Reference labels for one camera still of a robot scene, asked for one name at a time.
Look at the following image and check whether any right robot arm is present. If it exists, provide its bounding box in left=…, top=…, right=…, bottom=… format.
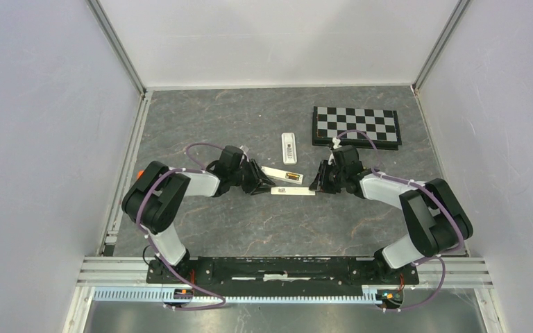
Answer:
left=309, top=146, right=473, bottom=283

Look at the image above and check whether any black white chessboard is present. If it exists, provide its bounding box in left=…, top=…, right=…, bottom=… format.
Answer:
left=312, top=106, right=402, bottom=151

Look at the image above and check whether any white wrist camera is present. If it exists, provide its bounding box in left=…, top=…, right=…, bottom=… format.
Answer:
left=328, top=137, right=341, bottom=165
left=239, top=145, right=250, bottom=160

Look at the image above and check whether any slotted cable duct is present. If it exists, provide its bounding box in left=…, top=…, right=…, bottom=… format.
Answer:
left=92, top=287, right=397, bottom=305

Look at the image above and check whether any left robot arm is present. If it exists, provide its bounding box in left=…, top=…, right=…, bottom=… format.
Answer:
left=121, top=146, right=276, bottom=283

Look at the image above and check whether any white bar lid strip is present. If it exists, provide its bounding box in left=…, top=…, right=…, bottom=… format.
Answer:
left=271, top=187, right=316, bottom=196

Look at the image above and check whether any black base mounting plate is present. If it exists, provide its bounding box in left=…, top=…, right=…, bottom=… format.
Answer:
left=146, top=256, right=420, bottom=298

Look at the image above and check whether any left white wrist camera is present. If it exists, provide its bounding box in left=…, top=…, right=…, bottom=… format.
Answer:
left=239, top=145, right=250, bottom=160

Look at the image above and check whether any long white plastic bar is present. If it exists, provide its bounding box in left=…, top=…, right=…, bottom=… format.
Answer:
left=261, top=166, right=304, bottom=185

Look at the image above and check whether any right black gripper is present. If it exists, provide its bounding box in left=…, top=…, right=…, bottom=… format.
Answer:
left=308, top=160, right=346, bottom=195

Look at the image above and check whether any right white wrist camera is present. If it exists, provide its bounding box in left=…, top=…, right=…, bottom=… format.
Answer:
left=328, top=137, right=341, bottom=165

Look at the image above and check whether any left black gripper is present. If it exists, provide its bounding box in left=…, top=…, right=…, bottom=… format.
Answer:
left=230, top=159, right=276, bottom=196

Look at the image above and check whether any white remote control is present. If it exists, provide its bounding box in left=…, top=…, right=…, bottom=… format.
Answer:
left=281, top=133, right=298, bottom=165

